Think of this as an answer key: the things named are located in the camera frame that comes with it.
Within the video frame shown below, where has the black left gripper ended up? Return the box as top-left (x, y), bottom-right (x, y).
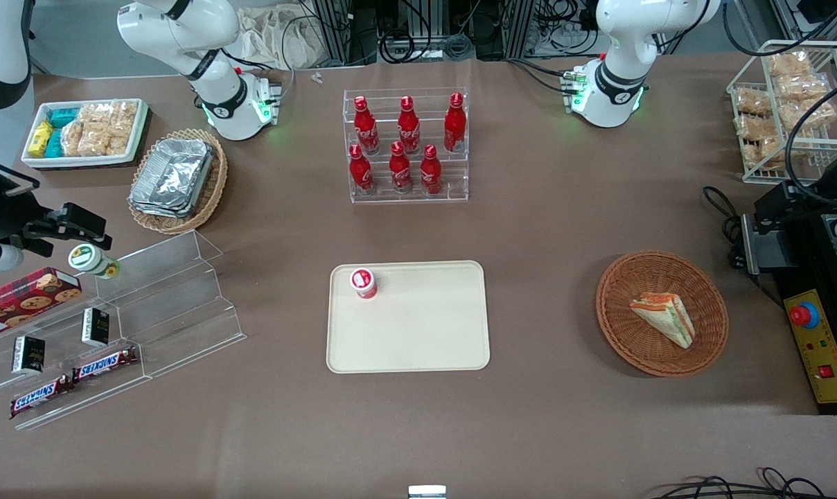
top-left (755, 182), bottom-right (837, 224)

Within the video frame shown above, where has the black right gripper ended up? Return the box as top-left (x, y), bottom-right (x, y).
top-left (0, 173), bottom-right (112, 257)

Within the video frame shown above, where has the wrapped triangle sandwich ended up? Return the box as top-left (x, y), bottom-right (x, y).
top-left (629, 292), bottom-right (697, 350)

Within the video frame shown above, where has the light wicker basket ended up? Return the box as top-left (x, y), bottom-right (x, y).
top-left (127, 128), bottom-right (229, 235)

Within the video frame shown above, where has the brown wicker basket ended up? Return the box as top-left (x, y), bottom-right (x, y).
top-left (595, 250), bottom-right (730, 378)

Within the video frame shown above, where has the beige plastic tray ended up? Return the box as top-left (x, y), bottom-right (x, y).
top-left (326, 260), bottom-right (491, 374)

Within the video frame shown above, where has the green white sunflower cup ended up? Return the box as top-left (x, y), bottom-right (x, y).
top-left (68, 244), bottom-right (122, 281)

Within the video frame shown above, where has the grey metal box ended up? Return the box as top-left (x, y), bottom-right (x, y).
top-left (740, 214), bottom-right (781, 276)

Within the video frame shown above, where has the clear fried snack pack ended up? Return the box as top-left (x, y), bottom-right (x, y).
top-left (737, 114), bottom-right (780, 141)
top-left (782, 100), bottom-right (837, 134)
top-left (743, 138), bottom-right (788, 168)
top-left (775, 74), bottom-right (829, 102)
top-left (768, 51), bottom-right (812, 78)
top-left (734, 88), bottom-right (773, 116)

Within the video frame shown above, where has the white rectangular snack bin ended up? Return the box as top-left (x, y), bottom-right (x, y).
top-left (20, 98), bottom-right (150, 170)

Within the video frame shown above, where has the red tartan cookie box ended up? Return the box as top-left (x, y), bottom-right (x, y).
top-left (0, 267), bottom-right (84, 344)

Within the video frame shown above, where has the clear rice cracker pack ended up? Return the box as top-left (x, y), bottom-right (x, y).
top-left (61, 121), bottom-right (87, 157)
top-left (79, 103), bottom-right (112, 157)
top-left (107, 100), bottom-right (139, 157)

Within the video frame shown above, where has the yellow snack packet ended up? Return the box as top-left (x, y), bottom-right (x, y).
top-left (28, 121), bottom-right (54, 158)

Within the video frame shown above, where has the small black white box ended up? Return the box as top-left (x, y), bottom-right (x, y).
top-left (11, 335), bottom-right (46, 376)
top-left (81, 308), bottom-right (112, 348)

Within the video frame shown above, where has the red emergency stop button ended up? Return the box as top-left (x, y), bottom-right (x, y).
top-left (788, 302), bottom-right (821, 331)

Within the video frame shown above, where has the stack of foil containers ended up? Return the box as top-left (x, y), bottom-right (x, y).
top-left (128, 138), bottom-right (215, 220)

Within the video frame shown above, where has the clear acrylic stepped shelf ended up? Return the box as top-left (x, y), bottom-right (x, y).
top-left (0, 230), bottom-right (247, 432)

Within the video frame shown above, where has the Snickers chocolate bar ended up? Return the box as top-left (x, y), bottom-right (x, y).
top-left (9, 376), bottom-right (74, 419)
top-left (71, 346), bottom-right (140, 384)

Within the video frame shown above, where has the black yellow control box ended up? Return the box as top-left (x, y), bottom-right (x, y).
top-left (770, 213), bottom-right (837, 417)

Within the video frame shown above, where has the white cloth bag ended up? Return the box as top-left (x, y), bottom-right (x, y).
top-left (235, 6), bottom-right (331, 71)

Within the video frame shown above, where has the red cola bottle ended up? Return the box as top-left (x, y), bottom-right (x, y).
top-left (419, 144), bottom-right (443, 197)
top-left (349, 143), bottom-right (376, 195)
top-left (443, 92), bottom-right (467, 154)
top-left (398, 96), bottom-right (421, 155)
top-left (353, 96), bottom-right (380, 155)
top-left (389, 141), bottom-right (414, 195)

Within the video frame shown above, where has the red white yoghurt cup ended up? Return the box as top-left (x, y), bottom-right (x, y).
top-left (350, 268), bottom-right (379, 300)

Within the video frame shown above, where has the clear acrylic bottle rack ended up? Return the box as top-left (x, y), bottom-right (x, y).
top-left (342, 87), bottom-right (470, 204)

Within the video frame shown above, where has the white wire rack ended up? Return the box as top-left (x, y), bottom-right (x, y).
top-left (726, 40), bottom-right (837, 185)

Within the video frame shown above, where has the black cable over rack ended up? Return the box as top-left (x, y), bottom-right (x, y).
top-left (784, 66), bottom-right (837, 205)

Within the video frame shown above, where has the black looped cable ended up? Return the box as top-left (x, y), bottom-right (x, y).
top-left (702, 185), bottom-right (746, 272)

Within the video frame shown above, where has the black left arm base cable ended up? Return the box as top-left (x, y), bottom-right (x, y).
top-left (507, 58), bottom-right (580, 96)

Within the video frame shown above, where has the black arm base cable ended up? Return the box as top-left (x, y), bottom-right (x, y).
top-left (507, 58), bottom-right (580, 96)
top-left (219, 12), bottom-right (326, 106)

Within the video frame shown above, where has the black cable at table edge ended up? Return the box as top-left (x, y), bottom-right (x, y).
top-left (649, 466), bottom-right (837, 499)

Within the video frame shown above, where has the black right arm base cable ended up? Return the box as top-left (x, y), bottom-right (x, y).
top-left (219, 12), bottom-right (326, 106)

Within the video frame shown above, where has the aluminium frame post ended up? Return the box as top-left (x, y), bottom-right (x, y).
top-left (313, 0), bottom-right (355, 67)

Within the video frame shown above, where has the black coiled cable bundle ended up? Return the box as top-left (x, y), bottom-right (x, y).
top-left (379, 26), bottom-right (476, 64)

